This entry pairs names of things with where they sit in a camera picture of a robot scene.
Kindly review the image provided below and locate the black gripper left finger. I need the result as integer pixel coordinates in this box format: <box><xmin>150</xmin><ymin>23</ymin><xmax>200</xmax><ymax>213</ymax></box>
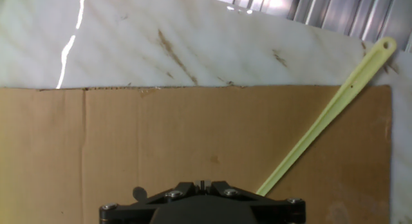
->
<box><xmin>98</xmin><ymin>180</ymin><xmax>203</xmax><ymax>224</ymax></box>

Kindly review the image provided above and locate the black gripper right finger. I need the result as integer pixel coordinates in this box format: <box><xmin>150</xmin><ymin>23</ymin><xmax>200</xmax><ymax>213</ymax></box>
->
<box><xmin>203</xmin><ymin>180</ymin><xmax>306</xmax><ymax>224</ymax></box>

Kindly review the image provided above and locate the yellow-green plastic flyswatter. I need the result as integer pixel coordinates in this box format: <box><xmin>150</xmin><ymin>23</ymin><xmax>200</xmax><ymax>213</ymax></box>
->
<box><xmin>256</xmin><ymin>36</ymin><xmax>397</xmax><ymax>197</ymax></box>

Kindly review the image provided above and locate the brown cardboard sheet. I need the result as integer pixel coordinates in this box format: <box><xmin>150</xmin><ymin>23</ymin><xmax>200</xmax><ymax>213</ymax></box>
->
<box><xmin>0</xmin><ymin>84</ymin><xmax>393</xmax><ymax>224</ymax></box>

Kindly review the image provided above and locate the white marble board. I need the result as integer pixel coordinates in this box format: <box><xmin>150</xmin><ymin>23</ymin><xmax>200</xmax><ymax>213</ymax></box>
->
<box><xmin>0</xmin><ymin>0</ymin><xmax>412</xmax><ymax>224</ymax></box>

